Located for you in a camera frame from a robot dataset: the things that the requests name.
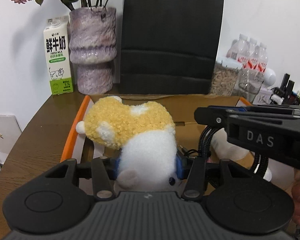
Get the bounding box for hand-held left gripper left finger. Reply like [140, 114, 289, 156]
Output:
[42, 156, 122, 201]

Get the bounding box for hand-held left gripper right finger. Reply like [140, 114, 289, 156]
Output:
[175, 153, 268, 202]

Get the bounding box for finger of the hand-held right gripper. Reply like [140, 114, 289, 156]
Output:
[194, 106, 231, 131]
[207, 104, 300, 117]

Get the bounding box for red cardboard box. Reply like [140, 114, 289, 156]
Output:
[60, 93, 300, 198]

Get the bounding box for black braided cable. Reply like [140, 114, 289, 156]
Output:
[179, 126, 268, 188]

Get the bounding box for yellow white plush sheep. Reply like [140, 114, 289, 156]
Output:
[76, 95, 188, 193]

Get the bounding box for clear container of seeds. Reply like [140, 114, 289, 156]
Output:
[209, 57, 242, 97]

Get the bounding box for clear drinking glass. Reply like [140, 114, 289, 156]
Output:
[237, 66, 265, 103]

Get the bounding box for white round speaker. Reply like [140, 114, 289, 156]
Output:
[262, 69, 277, 85]

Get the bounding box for clear water bottle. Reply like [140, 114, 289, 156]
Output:
[242, 37, 258, 68]
[226, 33, 249, 62]
[255, 42, 269, 73]

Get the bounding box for black paper bag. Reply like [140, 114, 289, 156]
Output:
[119, 0, 225, 95]

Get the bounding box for purple ceramic vase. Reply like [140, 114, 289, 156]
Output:
[69, 7, 117, 94]

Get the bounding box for white green milk carton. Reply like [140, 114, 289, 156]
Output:
[43, 15, 73, 96]

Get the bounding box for black chargers and cables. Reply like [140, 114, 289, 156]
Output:
[280, 73, 296, 103]

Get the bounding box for white wall panel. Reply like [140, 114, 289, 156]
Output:
[0, 114, 22, 188]

